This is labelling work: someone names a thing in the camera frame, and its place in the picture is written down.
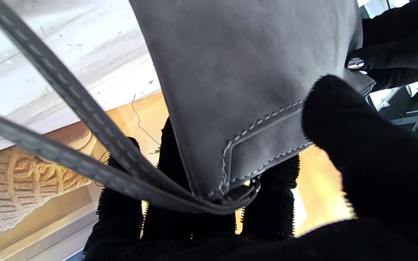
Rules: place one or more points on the grey suede zipper pouch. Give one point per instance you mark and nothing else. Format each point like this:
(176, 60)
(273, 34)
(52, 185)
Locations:
(245, 72)

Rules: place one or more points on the cream knitted cushion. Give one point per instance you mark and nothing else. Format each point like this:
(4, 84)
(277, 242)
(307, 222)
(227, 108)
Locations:
(16, 185)

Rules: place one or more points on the beige sofa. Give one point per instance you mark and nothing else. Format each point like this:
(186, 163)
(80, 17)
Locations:
(71, 136)

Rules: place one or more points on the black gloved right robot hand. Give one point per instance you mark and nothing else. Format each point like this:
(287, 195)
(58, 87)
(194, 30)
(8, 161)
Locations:
(376, 188)

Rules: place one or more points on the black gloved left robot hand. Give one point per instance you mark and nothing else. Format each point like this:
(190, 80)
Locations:
(405, 40)

